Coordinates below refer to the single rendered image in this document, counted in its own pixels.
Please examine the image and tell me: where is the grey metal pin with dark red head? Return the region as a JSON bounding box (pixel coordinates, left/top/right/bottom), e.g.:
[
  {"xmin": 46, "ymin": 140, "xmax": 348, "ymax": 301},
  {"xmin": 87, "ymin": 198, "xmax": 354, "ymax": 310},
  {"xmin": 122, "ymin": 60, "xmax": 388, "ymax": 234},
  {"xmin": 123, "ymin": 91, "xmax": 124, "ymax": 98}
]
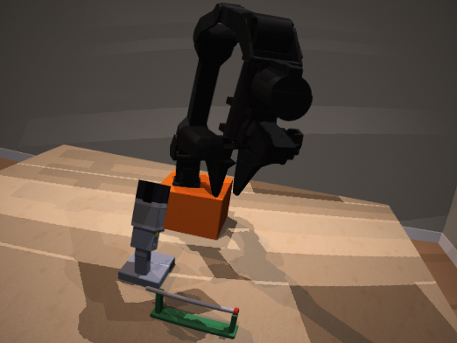
[{"xmin": 145, "ymin": 286, "xmax": 239, "ymax": 316}]

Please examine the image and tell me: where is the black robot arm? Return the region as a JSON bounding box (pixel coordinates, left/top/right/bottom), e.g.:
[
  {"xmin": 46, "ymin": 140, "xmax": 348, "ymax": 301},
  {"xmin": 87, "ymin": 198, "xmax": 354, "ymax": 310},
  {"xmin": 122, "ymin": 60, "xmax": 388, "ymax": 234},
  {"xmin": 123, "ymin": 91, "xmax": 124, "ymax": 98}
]
[{"xmin": 170, "ymin": 3, "xmax": 313, "ymax": 188}]

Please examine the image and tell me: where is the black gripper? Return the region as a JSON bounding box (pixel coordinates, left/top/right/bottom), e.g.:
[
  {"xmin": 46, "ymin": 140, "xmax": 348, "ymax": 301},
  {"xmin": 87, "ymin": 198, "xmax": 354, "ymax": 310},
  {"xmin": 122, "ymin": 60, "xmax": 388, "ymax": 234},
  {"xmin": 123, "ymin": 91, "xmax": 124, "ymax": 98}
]
[{"xmin": 176, "ymin": 92, "xmax": 277, "ymax": 198}]

